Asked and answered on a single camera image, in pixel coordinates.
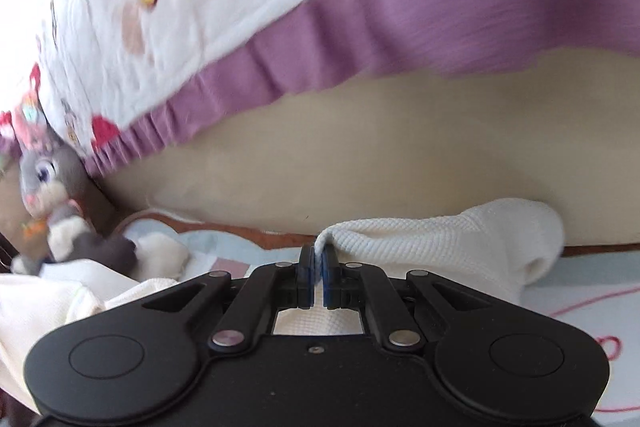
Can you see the beige bed base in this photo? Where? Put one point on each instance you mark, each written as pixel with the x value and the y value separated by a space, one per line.
pixel 565 132

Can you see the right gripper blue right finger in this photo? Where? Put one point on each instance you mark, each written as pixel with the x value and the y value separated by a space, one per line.
pixel 366 289

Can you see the grey rabbit plush toy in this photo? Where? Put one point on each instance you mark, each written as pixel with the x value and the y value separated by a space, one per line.
pixel 52 182

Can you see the checked floor mat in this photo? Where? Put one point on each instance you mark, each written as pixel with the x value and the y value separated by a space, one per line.
pixel 597 292

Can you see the white quilt with purple frill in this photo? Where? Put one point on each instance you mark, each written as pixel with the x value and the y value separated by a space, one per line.
pixel 119 80

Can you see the pink plush toy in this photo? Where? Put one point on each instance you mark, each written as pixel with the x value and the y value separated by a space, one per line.
pixel 25 128

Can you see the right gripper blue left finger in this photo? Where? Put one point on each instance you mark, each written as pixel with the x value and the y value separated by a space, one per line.
pixel 258 299

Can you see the white knit garment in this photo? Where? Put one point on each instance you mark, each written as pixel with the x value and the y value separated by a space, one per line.
pixel 498 248

